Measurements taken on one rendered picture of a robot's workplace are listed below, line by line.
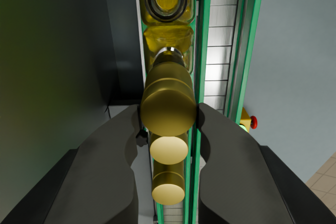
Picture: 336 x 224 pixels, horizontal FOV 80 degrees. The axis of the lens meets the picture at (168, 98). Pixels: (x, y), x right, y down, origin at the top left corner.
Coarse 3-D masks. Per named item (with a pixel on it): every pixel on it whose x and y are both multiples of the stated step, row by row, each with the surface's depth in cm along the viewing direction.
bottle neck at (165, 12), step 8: (144, 0) 14; (152, 0) 14; (184, 0) 14; (152, 8) 14; (160, 8) 17; (168, 8) 18; (176, 8) 14; (184, 8) 14; (152, 16) 14; (160, 16) 14; (168, 16) 14; (176, 16) 14
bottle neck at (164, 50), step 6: (162, 48) 20; (168, 48) 19; (174, 48) 20; (156, 54) 20; (162, 54) 18; (168, 54) 18; (174, 54) 18; (180, 54) 20; (156, 60) 18; (162, 60) 16; (168, 60) 16; (174, 60) 16; (180, 60) 18
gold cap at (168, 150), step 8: (152, 136) 18; (160, 136) 17; (176, 136) 17; (184, 136) 17; (152, 144) 17; (160, 144) 17; (168, 144) 17; (176, 144) 17; (184, 144) 17; (152, 152) 17; (160, 152) 17; (168, 152) 17; (176, 152) 17; (184, 152) 17; (160, 160) 18; (168, 160) 18; (176, 160) 18
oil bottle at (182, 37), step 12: (144, 36) 21; (156, 36) 20; (168, 36) 20; (180, 36) 20; (192, 36) 21; (144, 48) 21; (156, 48) 20; (180, 48) 20; (192, 48) 21; (144, 60) 23; (192, 60) 22
